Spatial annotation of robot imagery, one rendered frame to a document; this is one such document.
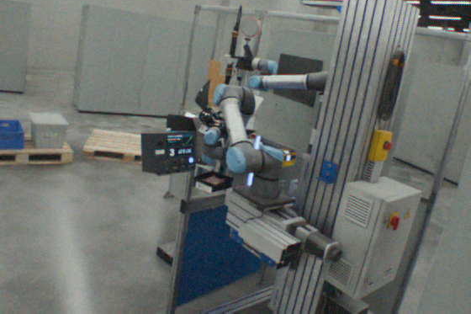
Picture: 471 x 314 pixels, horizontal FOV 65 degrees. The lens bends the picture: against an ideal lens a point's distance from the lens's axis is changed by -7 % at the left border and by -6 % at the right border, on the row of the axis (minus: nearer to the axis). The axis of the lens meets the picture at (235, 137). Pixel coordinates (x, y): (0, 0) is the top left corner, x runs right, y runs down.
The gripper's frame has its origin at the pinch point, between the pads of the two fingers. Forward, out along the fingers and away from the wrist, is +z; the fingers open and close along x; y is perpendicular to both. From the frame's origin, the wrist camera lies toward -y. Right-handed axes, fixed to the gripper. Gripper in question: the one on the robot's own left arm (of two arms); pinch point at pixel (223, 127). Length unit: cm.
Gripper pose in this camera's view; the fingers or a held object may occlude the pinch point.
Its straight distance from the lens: 257.3
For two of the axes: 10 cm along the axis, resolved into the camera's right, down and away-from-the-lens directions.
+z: 1.2, -2.0, 9.7
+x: -0.7, 9.7, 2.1
